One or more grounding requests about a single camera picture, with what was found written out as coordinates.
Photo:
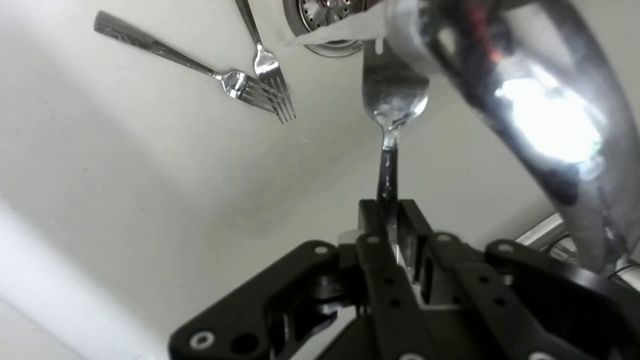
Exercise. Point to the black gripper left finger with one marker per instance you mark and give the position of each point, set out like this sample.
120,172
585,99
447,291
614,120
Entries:
301,307

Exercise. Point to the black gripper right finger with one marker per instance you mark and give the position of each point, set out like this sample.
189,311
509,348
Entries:
506,307

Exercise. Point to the chrome sink faucet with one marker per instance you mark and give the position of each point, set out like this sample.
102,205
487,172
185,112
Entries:
532,80

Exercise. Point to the white sink basin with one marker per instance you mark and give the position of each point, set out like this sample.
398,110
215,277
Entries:
167,187

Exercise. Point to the silver fork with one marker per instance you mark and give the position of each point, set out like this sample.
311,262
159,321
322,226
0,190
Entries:
270,66
161,48
393,93

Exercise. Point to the metal drain strainer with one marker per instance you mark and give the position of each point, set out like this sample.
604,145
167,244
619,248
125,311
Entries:
327,20

